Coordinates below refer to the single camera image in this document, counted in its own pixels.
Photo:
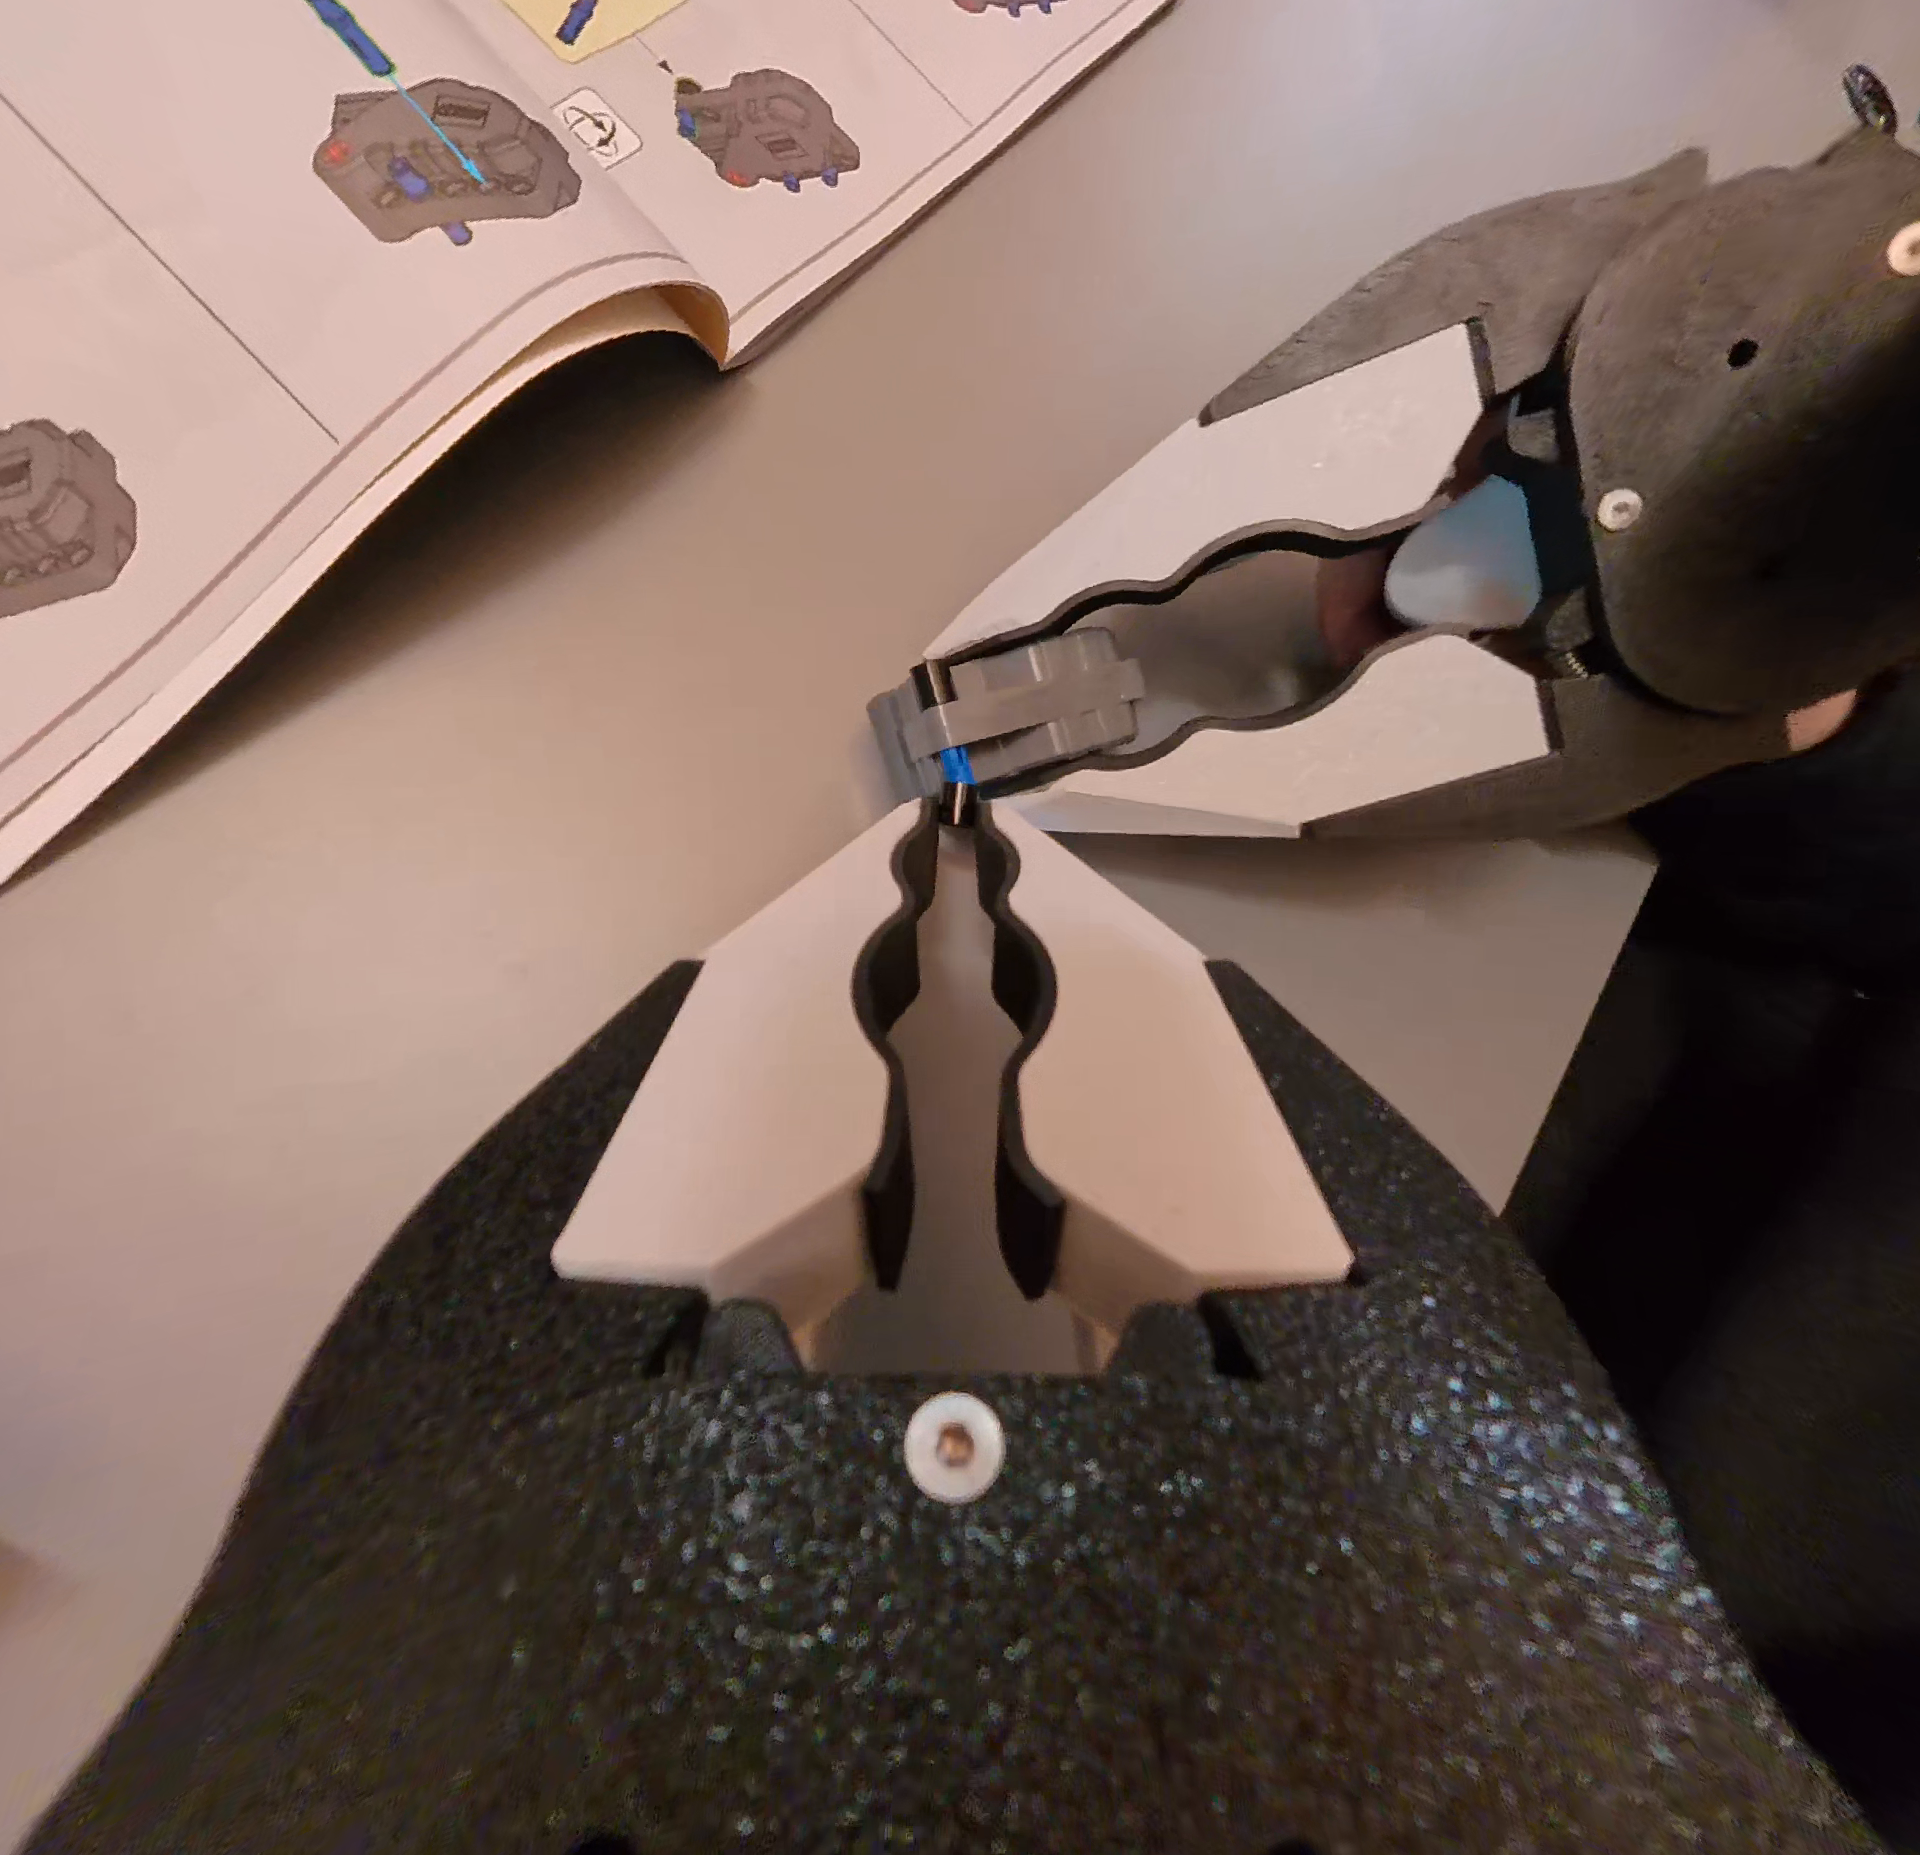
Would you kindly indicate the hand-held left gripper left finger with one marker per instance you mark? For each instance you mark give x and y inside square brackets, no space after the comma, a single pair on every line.
[706,1132]

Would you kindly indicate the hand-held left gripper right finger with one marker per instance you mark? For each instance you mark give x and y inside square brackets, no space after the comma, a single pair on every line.
[1184,1132]

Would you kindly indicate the building instruction booklet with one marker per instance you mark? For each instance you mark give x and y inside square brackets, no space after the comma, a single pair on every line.
[223,307]

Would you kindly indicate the person's right hand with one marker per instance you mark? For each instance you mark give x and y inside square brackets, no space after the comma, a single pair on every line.
[1352,602]

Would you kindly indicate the grey toy motor block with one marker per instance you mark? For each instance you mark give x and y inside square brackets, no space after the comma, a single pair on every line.
[1022,697]

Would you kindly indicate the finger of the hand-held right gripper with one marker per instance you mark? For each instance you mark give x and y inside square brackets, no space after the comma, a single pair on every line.
[1285,463]
[1426,731]

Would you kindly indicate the blue toy pin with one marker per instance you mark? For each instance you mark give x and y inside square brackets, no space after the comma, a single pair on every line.
[953,771]

